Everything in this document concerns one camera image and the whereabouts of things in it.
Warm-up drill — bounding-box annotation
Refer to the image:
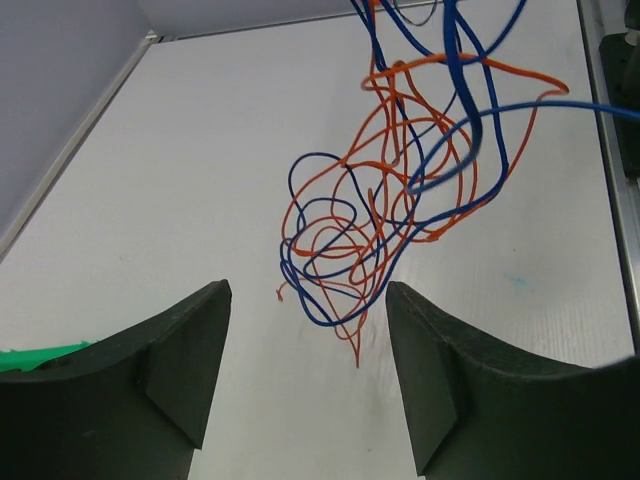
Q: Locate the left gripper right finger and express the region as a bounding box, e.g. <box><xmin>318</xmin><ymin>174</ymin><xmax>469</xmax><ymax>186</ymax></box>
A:
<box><xmin>386</xmin><ymin>282</ymin><xmax>639</xmax><ymax>479</ymax></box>

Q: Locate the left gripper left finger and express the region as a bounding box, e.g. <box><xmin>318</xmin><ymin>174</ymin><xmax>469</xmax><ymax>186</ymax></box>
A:
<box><xmin>1</xmin><ymin>280</ymin><xmax>231</xmax><ymax>479</ymax></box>

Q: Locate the orange cable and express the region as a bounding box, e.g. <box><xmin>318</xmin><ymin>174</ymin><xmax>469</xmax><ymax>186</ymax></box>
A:
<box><xmin>274</xmin><ymin>52</ymin><xmax>571</xmax><ymax>370</ymax></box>

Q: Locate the green plastic bin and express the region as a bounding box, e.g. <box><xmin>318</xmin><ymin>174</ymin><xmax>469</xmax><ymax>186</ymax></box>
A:
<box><xmin>0</xmin><ymin>341</ymin><xmax>93</xmax><ymax>373</ymax></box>

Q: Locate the aluminium front rail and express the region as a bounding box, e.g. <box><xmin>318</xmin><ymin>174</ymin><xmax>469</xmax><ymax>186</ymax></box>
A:
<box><xmin>577</xmin><ymin>1</ymin><xmax>639</xmax><ymax>329</ymax></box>

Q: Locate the aluminium rail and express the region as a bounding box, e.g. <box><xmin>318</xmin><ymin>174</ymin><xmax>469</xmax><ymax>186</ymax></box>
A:
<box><xmin>577</xmin><ymin>1</ymin><xmax>639</xmax><ymax>329</ymax></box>
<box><xmin>1</xmin><ymin>29</ymin><xmax>160</xmax><ymax>260</ymax></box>

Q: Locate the aluminium back rail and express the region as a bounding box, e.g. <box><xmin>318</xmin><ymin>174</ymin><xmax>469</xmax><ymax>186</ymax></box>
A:
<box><xmin>1</xmin><ymin>29</ymin><xmax>160</xmax><ymax>260</ymax></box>

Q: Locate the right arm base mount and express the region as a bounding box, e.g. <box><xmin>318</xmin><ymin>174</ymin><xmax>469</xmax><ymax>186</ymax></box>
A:
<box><xmin>599</xmin><ymin>33</ymin><xmax>639</xmax><ymax>178</ymax></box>

